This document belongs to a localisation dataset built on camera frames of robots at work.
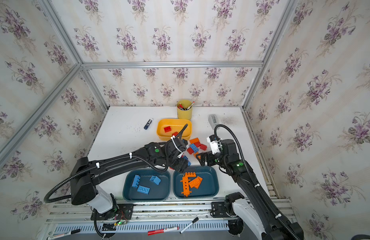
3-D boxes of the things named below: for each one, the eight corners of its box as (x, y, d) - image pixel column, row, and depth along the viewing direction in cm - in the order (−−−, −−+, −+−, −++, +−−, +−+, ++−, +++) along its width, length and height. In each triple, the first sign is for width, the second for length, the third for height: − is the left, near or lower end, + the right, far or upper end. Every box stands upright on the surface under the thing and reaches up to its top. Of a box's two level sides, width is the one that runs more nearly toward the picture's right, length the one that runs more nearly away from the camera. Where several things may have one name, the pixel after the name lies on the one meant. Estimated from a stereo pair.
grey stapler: (209, 129, 109) (210, 126, 106) (207, 117, 116) (208, 114, 114) (217, 129, 109) (218, 126, 106) (215, 117, 116) (216, 114, 114)
